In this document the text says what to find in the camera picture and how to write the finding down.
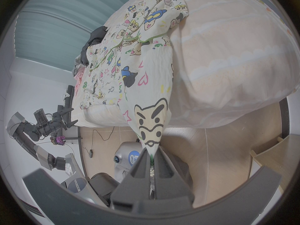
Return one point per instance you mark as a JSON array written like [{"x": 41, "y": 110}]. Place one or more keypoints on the bed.
[{"x": 222, "y": 67}]

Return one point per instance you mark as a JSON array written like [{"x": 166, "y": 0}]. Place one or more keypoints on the pale bedside table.
[{"x": 269, "y": 163}]

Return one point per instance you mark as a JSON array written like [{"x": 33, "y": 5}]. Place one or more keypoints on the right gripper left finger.
[{"x": 133, "y": 184}]

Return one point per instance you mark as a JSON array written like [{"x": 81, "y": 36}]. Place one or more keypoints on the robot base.
[{"x": 124, "y": 158}]

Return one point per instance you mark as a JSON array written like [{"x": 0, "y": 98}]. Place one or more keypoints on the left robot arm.
[{"x": 44, "y": 157}]

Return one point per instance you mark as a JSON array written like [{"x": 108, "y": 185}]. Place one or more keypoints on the white printed pillow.
[{"x": 284, "y": 26}]

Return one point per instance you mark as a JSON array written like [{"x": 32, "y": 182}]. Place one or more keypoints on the dark grey shirt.
[{"x": 97, "y": 35}]

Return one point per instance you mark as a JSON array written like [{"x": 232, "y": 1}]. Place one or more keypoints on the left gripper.
[{"x": 55, "y": 125}]

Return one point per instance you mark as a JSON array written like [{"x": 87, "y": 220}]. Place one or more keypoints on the white printed pyjama top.
[{"x": 145, "y": 78}]

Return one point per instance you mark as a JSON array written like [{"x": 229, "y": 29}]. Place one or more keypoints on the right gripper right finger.
[{"x": 168, "y": 184}]

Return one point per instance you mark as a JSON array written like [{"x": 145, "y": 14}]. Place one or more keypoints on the blue-green curtain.
[{"x": 58, "y": 31}]

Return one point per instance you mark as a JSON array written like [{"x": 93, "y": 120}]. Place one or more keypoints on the pile of clothes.
[{"x": 77, "y": 63}]

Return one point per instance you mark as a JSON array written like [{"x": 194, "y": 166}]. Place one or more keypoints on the pink garment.
[{"x": 79, "y": 76}]

